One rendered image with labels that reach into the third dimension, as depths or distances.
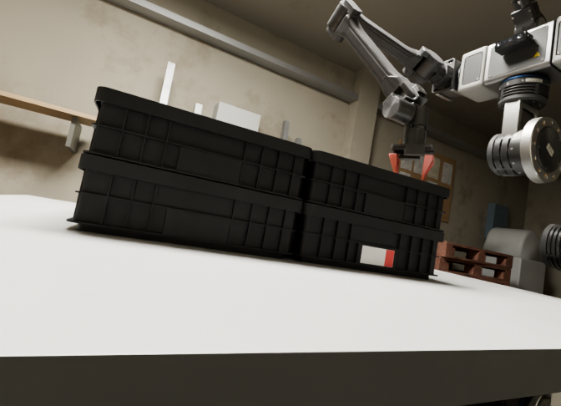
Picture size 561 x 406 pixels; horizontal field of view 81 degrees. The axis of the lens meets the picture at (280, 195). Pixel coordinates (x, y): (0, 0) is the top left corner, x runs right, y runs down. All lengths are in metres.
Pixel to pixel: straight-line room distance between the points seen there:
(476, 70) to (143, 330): 1.38
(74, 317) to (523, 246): 5.44
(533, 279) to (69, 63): 5.85
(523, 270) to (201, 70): 4.66
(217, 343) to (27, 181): 3.07
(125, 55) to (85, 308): 3.22
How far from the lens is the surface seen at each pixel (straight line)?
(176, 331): 0.19
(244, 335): 0.20
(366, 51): 1.09
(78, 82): 3.31
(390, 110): 0.90
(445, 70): 1.46
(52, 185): 3.19
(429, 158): 0.90
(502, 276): 4.51
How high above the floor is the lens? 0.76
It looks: 5 degrees up
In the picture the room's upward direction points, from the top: 10 degrees clockwise
